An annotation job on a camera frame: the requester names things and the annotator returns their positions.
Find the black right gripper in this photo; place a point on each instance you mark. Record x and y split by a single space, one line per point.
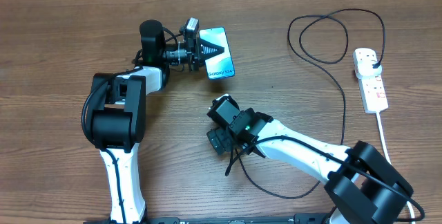
223 140

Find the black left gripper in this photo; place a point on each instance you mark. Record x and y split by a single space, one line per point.
196 57

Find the Samsung Galaxy smartphone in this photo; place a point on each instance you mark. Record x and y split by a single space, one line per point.
220 66

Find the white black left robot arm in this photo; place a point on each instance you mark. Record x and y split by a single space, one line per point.
113 117

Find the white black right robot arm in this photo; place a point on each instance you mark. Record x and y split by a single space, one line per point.
364 187

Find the white charger plug adapter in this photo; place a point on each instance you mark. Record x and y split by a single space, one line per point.
367 69

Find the white power strip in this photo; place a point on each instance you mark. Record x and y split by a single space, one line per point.
372 89

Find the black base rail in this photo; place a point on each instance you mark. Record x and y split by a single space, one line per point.
308 218

